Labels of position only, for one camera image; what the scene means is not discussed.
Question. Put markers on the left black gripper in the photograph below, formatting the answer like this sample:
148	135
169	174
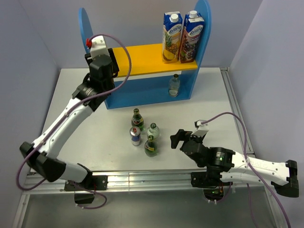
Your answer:
115	68

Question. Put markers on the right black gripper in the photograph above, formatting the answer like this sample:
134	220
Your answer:
183	135

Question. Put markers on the clear glass bottle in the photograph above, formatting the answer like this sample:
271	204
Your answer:
174	85
153	130

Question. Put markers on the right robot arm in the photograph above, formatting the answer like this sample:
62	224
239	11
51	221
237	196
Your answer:
281	175

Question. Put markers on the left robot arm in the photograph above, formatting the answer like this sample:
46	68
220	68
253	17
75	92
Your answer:
88	96

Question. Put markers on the blue and yellow shelf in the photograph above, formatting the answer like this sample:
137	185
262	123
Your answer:
143	79

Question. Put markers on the green glass bottle front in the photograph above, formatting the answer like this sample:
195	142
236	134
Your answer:
150	146

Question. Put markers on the green glass bottle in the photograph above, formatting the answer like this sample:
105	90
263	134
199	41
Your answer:
150	146
137	120

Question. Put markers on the energy drink can right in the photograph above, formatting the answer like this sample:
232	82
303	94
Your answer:
135	134

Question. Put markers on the green glass bottle rear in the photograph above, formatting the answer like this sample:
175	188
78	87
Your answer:
137	120

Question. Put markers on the pineapple juice carton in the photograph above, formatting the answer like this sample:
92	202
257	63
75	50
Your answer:
172	27

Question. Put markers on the berry juice carton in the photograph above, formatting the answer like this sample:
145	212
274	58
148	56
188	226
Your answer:
192	29

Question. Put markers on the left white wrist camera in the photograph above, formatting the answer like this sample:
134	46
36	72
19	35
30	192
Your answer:
97	46

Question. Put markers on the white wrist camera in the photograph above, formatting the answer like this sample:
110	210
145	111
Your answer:
202	128
97	46

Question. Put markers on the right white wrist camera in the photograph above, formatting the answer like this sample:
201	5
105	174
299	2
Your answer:
202	128

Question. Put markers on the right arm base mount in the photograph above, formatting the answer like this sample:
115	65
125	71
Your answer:
211	183

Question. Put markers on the aluminium rail frame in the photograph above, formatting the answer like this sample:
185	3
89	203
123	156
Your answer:
147	191

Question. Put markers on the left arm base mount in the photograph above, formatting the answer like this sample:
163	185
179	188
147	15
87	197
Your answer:
85	193

